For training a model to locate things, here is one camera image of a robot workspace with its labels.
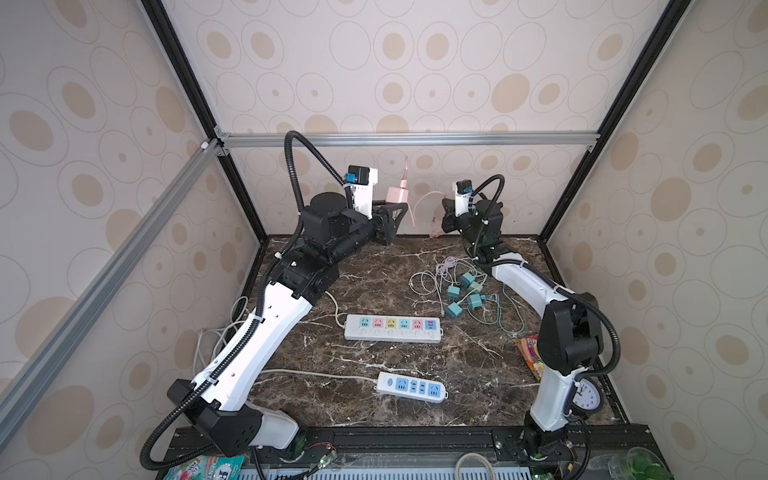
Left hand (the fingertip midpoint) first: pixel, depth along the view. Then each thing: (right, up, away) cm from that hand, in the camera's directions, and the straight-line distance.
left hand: (404, 200), depth 58 cm
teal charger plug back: (+24, -18, +44) cm, 53 cm away
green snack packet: (-41, -60, +11) cm, 73 cm away
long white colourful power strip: (-2, -32, +33) cm, 47 cm away
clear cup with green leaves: (+54, -58, +9) cm, 79 cm away
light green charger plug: (+27, -20, +44) cm, 55 cm away
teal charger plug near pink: (+19, -22, +42) cm, 51 cm away
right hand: (+13, +7, +27) cm, 31 cm away
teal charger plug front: (+18, -28, +38) cm, 50 cm away
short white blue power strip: (+3, -46, +23) cm, 51 cm away
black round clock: (+50, -48, +21) cm, 73 cm away
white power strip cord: (-22, -44, +27) cm, 56 cm away
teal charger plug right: (+25, -25, +39) cm, 52 cm away
